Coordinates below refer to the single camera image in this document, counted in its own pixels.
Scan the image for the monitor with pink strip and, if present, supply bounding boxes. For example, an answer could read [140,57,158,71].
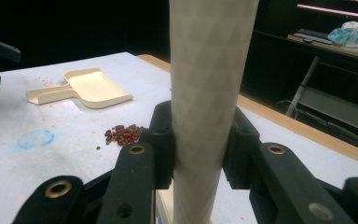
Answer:
[296,2,358,17]

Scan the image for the dark keyboard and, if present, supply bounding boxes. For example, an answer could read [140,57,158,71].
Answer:
[292,28,335,46]

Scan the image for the grey metal shelf frame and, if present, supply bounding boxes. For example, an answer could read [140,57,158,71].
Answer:
[297,85,358,137]

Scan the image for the pile of red beans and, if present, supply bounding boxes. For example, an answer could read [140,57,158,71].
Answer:
[103,123,145,147]

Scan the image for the grey metal stand leg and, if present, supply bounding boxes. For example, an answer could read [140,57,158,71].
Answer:
[284,55,321,119]

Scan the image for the beige brush handle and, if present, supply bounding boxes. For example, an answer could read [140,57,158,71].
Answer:
[168,0,261,224]

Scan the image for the grey cable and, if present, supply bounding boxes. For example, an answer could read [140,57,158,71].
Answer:
[273,99,358,147]

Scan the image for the wooden shelf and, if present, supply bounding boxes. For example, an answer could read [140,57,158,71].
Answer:
[286,33,358,64]

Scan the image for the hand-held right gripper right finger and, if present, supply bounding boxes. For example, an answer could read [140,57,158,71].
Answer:
[223,106,261,190]

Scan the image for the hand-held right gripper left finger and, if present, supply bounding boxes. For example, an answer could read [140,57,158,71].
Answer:
[142,100,176,190]

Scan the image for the cream plastic dustpan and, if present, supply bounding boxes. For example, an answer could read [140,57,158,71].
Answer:
[25,67,134,110]

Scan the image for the blue tissue pack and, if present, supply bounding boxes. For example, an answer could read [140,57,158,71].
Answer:
[327,21,358,49]

